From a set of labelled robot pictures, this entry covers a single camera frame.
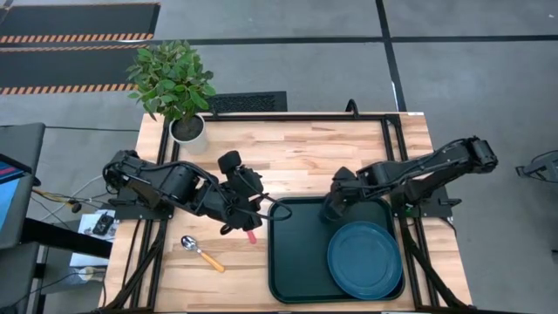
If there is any green plant in white pot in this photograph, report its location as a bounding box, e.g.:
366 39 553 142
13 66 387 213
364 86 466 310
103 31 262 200
126 39 218 156

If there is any wooden-handled metal spoon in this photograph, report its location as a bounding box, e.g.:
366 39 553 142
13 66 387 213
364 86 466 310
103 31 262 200
180 235 227 274

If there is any grey stand base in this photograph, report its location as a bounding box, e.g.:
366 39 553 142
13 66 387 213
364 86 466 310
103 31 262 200
515 150 558 184

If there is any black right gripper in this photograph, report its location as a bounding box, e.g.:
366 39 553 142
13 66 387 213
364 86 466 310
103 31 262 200
319 167 362 223

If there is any black perforated floor mat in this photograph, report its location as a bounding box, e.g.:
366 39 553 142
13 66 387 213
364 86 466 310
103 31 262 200
204 90 289 113

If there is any white cable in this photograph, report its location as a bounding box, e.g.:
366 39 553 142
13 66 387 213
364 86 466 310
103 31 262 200
41 172 110 222

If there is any grey monitor blue screen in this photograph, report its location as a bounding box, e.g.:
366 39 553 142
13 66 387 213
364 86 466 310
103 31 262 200
0 122 47 250

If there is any blue ceramic plate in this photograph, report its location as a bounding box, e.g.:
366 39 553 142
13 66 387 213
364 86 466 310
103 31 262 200
326 220 404 301

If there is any black mat orange striped edge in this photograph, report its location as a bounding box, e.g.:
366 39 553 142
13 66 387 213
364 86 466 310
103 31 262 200
0 43 152 96
0 2 161 44

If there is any black handheld controller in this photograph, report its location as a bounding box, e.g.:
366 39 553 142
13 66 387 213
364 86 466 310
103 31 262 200
92 212 115 236

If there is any white paper sheet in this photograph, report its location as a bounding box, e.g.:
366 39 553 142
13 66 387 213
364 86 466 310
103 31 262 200
69 208 119 268

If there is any dark green plastic tray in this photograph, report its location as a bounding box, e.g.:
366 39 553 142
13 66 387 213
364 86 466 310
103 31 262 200
267 195 406 304

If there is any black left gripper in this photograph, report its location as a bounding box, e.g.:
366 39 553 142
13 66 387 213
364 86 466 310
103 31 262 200
217 191 265 236

